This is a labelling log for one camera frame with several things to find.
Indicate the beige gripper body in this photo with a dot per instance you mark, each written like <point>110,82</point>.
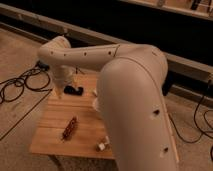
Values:
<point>62,76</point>

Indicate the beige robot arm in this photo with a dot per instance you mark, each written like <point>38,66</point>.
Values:
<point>129,97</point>

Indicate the small black object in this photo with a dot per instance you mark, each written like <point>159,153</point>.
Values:
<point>72,91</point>

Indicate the black power adapter box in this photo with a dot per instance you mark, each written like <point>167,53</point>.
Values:
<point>42,65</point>

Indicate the wooden table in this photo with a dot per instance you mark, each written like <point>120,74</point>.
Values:
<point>57,114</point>

